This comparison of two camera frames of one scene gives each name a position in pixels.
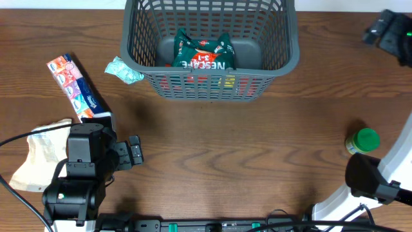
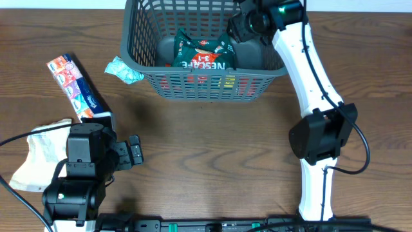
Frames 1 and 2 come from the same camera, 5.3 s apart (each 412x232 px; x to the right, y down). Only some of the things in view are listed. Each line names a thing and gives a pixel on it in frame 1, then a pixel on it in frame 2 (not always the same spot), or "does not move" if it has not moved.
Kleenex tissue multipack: x=64 y=70 does not move
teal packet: x=121 y=69 does not move
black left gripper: x=127 y=151 does not move
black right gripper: x=402 y=24 -> x=236 y=24
